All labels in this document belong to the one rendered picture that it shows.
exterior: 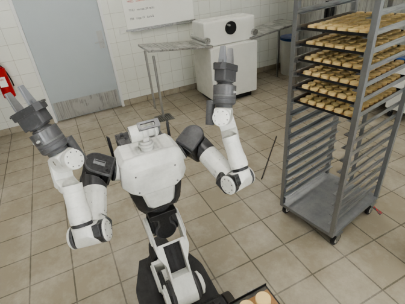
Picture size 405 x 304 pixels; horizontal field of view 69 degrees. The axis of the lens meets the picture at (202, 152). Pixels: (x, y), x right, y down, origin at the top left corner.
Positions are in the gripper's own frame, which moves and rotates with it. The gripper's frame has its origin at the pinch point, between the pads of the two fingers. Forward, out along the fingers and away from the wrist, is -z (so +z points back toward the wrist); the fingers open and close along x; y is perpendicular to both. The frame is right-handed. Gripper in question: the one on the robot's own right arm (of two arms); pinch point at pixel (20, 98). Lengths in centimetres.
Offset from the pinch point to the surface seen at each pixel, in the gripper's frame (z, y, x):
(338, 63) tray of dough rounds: 55, -100, 106
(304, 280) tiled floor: 177, -73, 41
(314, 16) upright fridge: 54, -387, 153
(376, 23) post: 39, -80, 122
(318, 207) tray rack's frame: 164, -126, 66
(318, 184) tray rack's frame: 162, -156, 73
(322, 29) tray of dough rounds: 35, -104, 104
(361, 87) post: 68, -84, 109
